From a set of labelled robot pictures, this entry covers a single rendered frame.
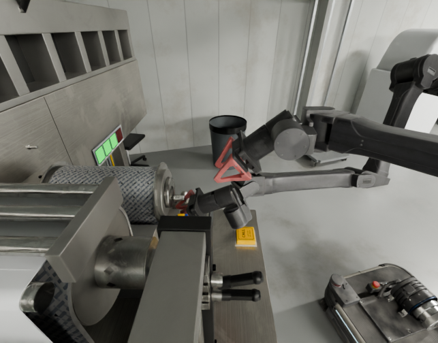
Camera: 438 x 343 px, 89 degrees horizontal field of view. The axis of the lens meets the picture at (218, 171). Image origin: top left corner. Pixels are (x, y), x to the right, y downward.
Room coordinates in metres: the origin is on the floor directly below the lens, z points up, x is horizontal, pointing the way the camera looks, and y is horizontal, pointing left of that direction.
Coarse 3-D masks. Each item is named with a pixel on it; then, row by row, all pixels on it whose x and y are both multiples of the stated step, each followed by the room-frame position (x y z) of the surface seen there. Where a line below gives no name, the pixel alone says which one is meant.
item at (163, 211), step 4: (164, 172) 0.43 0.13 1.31; (168, 172) 0.46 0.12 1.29; (160, 176) 0.42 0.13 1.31; (164, 176) 0.42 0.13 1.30; (168, 176) 0.46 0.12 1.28; (160, 180) 0.41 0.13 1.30; (164, 180) 0.42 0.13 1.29; (160, 184) 0.40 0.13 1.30; (160, 188) 0.39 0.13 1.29; (160, 192) 0.38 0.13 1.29; (160, 196) 0.38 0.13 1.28; (160, 200) 0.38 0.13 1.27; (160, 204) 0.37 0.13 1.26; (164, 204) 0.39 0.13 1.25; (160, 208) 0.37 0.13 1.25; (164, 208) 0.38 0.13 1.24; (168, 208) 0.41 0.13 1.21; (160, 212) 0.37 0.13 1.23; (164, 212) 0.38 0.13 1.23
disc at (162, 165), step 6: (162, 162) 0.47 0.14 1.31; (162, 168) 0.45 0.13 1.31; (156, 174) 0.40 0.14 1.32; (156, 180) 0.39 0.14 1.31; (156, 186) 0.39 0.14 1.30; (156, 192) 0.38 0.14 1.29; (156, 198) 0.37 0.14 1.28; (156, 204) 0.37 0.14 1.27; (156, 210) 0.36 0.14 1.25; (156, 216) 0.36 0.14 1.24
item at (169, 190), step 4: (168, 180) 0.43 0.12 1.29; (172, 180) 0.45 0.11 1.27; (164, 184) 0.42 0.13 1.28; (168, 184) 0.41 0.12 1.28; (172, 184) 0.44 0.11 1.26; (164, 188) 0.41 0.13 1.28; (168, 188) 0.41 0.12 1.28; (172, 188) 0.44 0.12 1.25; (164, 192) 0.40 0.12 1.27; (168, 192) 0.40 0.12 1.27; (172, 192) 0.44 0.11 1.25; (164, 196) 0.40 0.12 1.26; (168, 196) 0.40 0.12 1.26; (172, 196) 0.43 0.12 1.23; (164, 200) 0.39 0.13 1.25; (168, 200) 0.39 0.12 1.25; (172, 200) 0.42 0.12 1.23; (168, 204) 0.39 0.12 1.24; (172, 204) 0.42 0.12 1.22
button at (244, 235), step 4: (240, 228) 0.61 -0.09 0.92; (244, 228) 0.61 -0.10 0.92; (248, 228) 0.61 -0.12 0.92; (252, 228) 0.61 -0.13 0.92; (236, 232) 0.59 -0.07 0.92; (240, 232) 0.59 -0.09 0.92; (244, 232) 0.59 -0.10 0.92; (248, 232) 0.59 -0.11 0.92; (252, 232) 0.59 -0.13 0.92; (236, 236) 0.57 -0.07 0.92; (240, 236) 0.57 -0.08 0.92; (244, 236) 0.57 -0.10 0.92; (248, 236) 0.57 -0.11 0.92; (252, 236) 0.57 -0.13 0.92; (236, 240) 0.55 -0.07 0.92; (240, 240) 0.55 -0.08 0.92; (244, 240) 0.55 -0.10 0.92; (248, 240) 0.55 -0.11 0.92; (252, 240) 0.55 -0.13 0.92; (252, 244) 0.55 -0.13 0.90
